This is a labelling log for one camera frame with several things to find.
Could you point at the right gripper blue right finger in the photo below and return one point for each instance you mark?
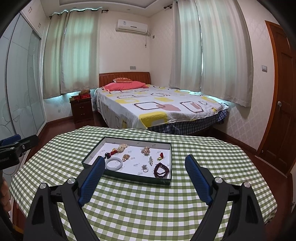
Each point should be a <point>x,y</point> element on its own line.
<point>199,178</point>

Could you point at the left white curtain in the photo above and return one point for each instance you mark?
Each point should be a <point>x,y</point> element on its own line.
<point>71,54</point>

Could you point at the wooden door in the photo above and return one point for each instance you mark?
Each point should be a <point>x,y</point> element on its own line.
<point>277,147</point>

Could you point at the dark wooden nightstand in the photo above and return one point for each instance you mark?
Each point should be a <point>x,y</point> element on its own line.
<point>81,110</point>

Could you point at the red tassel gold charm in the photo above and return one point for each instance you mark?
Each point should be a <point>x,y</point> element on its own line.
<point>113,152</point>

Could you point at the red knot gold ornament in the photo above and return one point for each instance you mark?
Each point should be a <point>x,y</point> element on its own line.
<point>161,156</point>

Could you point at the orange small cushion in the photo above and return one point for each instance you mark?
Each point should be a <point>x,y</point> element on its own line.
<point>122,80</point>

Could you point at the silver rhinestone brooch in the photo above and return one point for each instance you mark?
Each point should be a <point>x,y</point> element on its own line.
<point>151,160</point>

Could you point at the red items on nightstand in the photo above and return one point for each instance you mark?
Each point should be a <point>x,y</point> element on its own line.
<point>83,94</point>

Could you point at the pink pillow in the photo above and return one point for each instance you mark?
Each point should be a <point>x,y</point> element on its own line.
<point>114,86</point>

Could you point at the white jade bangle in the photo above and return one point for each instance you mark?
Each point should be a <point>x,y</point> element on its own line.
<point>113,164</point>

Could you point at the green checkered tablecloth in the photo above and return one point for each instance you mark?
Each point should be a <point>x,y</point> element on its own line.
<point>124,210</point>

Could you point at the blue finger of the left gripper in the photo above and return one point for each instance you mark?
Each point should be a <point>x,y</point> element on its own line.
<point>10,140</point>

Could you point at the frosted glass wardrobe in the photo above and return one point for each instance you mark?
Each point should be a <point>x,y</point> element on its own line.
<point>21,107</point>

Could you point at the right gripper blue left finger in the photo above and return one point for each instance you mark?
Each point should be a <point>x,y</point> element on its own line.
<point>88,180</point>

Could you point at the white wall air conditioner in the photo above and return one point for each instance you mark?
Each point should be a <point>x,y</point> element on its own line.
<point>131,27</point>

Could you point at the wooden headboard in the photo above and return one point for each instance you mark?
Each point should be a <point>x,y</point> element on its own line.
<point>106,78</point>

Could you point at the white curtain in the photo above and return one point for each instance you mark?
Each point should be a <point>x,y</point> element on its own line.
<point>71,54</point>
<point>212,50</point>

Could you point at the bed with patterned sheet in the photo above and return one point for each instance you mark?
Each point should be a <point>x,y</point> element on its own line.
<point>159,109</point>

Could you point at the right white curtain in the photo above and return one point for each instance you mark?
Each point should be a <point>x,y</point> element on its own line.
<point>212,50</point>

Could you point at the gold pearl cluster brooch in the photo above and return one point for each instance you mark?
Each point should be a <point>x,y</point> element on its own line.
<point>146,151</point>

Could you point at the green jewelry tray box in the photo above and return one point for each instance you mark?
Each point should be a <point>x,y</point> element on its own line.
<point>136,166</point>

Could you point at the dark red bead mala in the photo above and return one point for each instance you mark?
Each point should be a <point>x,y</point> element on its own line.
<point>161,171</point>

